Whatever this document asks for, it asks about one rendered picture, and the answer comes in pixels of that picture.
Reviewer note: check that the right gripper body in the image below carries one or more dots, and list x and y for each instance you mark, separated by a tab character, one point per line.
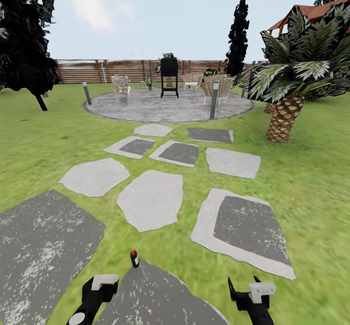
244	302

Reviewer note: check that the charcoal grill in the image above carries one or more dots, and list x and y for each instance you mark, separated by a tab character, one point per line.
169	67

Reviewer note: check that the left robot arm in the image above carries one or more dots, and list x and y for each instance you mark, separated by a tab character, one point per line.
97	290

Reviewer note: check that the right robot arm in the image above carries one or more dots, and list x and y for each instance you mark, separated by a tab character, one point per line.
256	302

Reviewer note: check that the insectifuge atomizer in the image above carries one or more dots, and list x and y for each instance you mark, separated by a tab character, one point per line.
135	259

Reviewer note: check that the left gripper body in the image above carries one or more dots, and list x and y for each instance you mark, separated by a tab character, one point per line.
104	294

